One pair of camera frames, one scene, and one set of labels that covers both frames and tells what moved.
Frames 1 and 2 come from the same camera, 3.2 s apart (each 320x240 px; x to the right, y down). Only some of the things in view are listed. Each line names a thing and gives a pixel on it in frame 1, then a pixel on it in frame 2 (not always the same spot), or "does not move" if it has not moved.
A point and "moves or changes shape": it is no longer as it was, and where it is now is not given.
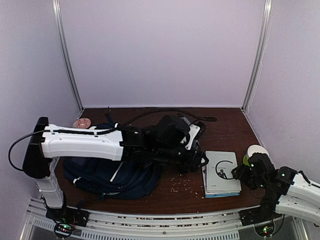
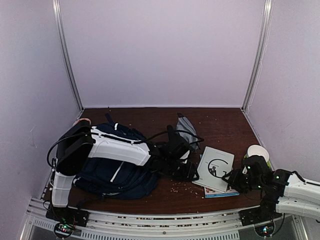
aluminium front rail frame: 219,225 does not move
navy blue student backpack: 116,180 does not move
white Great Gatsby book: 219,176 moves or changes shape
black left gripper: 202,158 → 186,174
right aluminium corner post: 259,55 does not move
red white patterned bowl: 82,123 does not move
